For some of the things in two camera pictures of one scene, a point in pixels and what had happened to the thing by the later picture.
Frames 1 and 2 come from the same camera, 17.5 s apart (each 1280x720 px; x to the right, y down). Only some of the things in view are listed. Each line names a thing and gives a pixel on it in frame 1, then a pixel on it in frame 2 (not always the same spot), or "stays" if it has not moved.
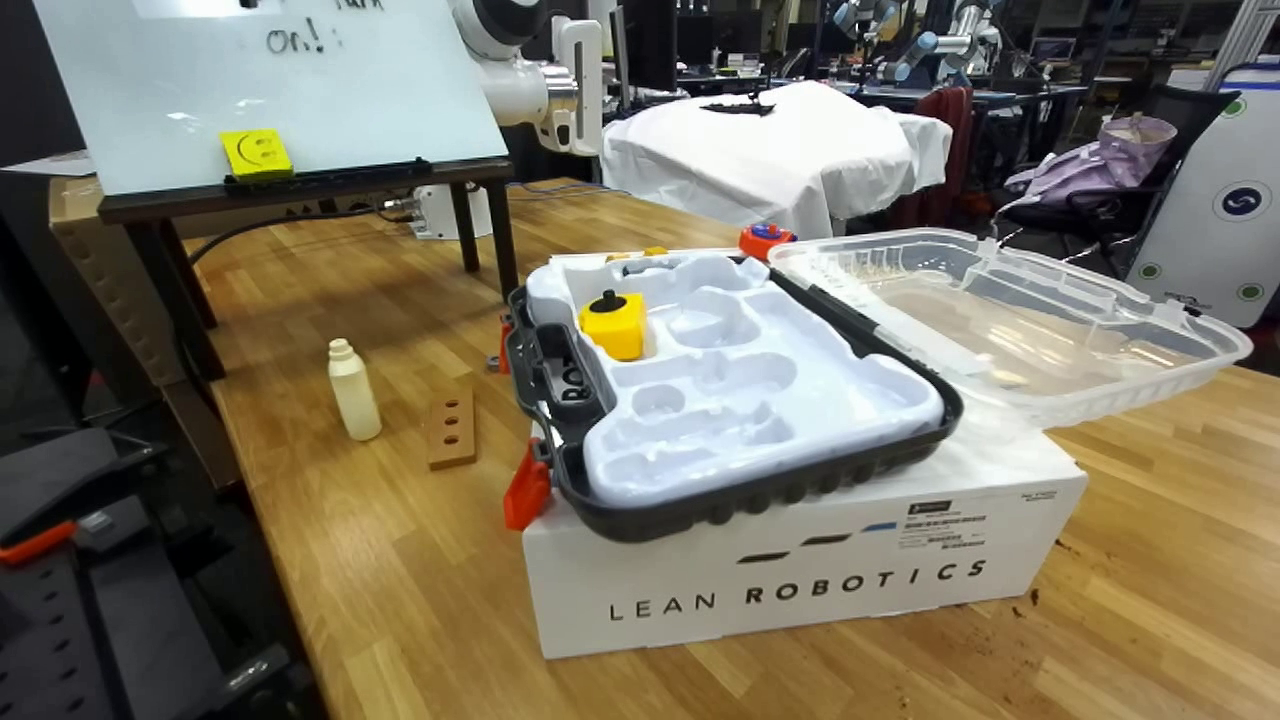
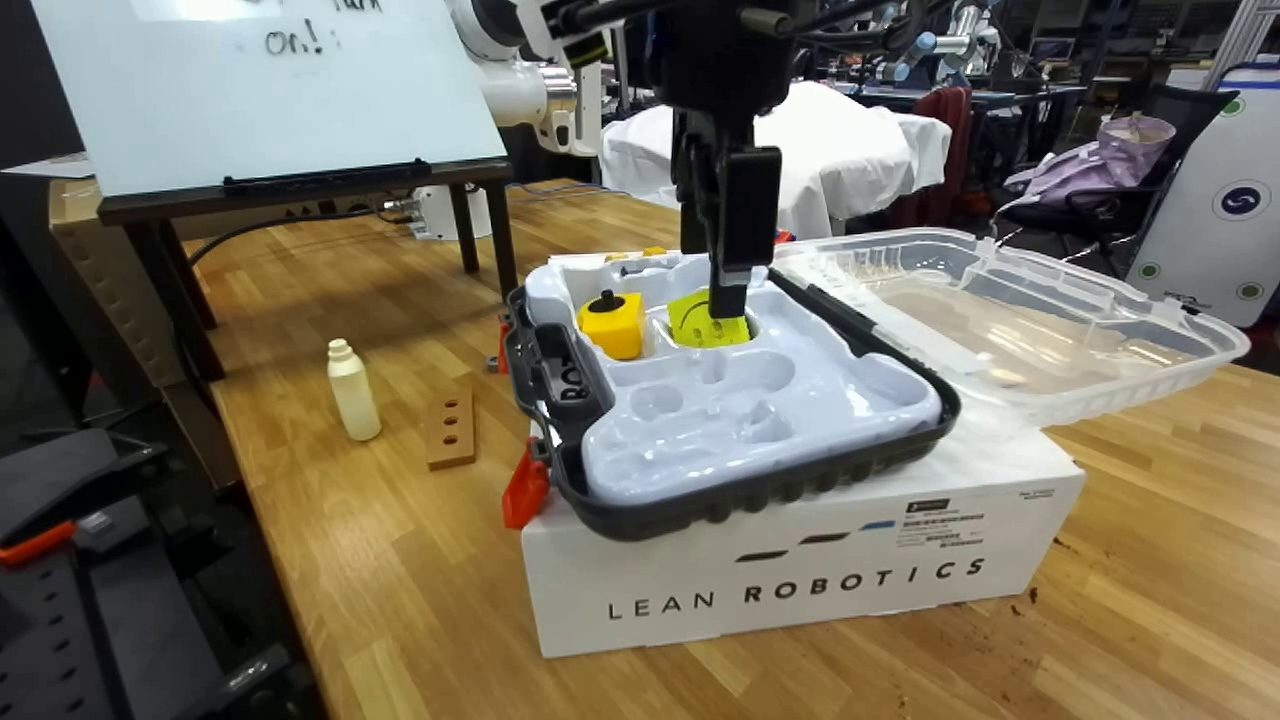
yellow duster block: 258,149 → 693,324
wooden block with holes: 448,428 stays
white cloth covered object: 773,154 stays
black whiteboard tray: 289,189 stays
